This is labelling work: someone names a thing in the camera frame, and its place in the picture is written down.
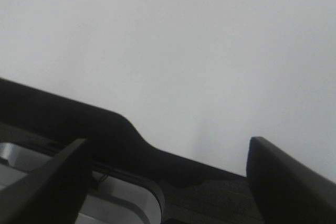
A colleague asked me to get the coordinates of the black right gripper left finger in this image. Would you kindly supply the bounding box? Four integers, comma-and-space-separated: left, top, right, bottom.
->
1, 139, 92, 223

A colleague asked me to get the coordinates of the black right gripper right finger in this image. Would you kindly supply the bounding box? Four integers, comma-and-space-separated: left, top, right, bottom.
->
246, 137, 335, 223

